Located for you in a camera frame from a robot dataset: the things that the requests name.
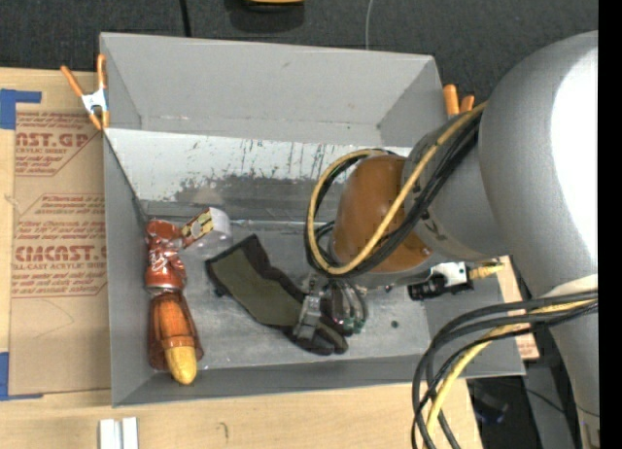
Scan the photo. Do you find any olive and brown cloth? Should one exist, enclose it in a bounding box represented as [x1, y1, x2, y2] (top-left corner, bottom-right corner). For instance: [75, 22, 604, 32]
[204, 233, 350, 358]

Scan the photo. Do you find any orange bottle with yellow cap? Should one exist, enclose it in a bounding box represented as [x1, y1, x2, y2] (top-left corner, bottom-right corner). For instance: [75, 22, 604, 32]
[146, 288, 206, 387]

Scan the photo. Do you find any crushed red soda can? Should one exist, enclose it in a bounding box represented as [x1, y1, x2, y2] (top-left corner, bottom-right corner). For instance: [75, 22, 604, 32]
[144, 219, 190, 292]

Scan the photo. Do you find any grey metal bin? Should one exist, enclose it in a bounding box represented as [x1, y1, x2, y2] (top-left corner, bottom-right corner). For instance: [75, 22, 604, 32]
[98, 32, 528, 408]

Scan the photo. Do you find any brown cardboard board red print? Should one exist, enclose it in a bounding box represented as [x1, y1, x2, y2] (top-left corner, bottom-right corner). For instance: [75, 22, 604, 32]
[0, 66, 114, 402]

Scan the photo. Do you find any black cylinder on white bracket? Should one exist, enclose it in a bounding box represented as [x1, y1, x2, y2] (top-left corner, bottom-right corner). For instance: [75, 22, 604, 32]
[406, 261, 475, 302]

